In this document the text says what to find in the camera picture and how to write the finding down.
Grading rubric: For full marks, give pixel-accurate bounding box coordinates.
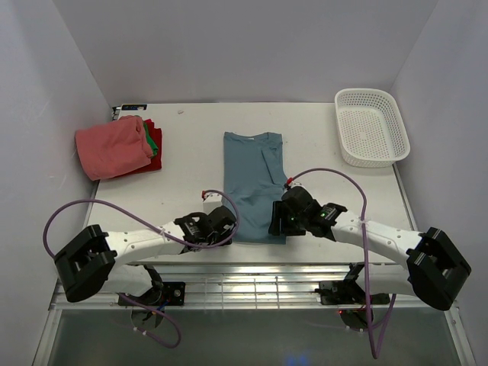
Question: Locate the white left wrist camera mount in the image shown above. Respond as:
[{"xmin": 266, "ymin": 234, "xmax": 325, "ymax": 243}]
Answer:
[{"xmin": 202, "ymin": 191, "xmax": 222, "ymax": 214}]

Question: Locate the aluminium table front rail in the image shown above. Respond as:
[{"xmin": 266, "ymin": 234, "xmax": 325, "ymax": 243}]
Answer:
[{"xmin": 48, "ymin": 262, "xmax": 458, "ymax": 312}]

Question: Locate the green folded t shirt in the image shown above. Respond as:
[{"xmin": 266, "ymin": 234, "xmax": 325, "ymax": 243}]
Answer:
[{"xmin": 144, "ymin": 120, "xmax": 161, "ymax": 157}]

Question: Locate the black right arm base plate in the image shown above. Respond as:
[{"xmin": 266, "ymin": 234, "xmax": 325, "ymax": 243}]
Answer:
[{"xmin": 314, "ymin": 280, "xmax": 366, "ymax": 305}]

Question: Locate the white perforated plastic basket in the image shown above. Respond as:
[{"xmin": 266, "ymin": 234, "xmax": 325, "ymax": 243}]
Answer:
[{"xmin": 334, "ymin": 88, "xmax": 410, "ymax": 169}]

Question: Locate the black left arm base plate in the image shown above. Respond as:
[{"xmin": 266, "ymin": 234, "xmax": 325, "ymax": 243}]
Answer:
[{"xmin": 126, "ymin": 282, "xmax": 186, "ymax": 307}]

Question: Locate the dark red folded t shirt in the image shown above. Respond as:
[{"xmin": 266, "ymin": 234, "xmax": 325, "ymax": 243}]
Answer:
[{"xmin": 100, "ymin": 119, "xmax": 163, "ymax": 180}]

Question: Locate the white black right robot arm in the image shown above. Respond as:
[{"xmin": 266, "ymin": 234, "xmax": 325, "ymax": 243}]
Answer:
[{"xmin": 268, "ymin": 186, "xmax": 471, "ymax": 311}]

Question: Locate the blue label sticker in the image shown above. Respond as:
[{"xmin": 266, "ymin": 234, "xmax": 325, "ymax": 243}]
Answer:
[{"xmin": 121, "ymin": 104, "xmax": 147, "ymax": 111}]

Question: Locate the pink folded t shirt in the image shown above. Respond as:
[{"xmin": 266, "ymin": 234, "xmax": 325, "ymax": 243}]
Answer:
[{"xmin": 75, "ymin": 116, "xmax": 153, "ymax": 181}]

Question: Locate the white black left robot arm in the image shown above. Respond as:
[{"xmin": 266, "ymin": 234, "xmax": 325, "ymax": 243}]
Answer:
[{"xmin": 54, "ymin": 206, "xmax": 238, "ymax": 306}]

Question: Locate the blue t shirt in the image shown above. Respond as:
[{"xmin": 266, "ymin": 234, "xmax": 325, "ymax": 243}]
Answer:
[{"xmin": 223, "ymin": 132, "xmax": 287, "ymax": 245}]

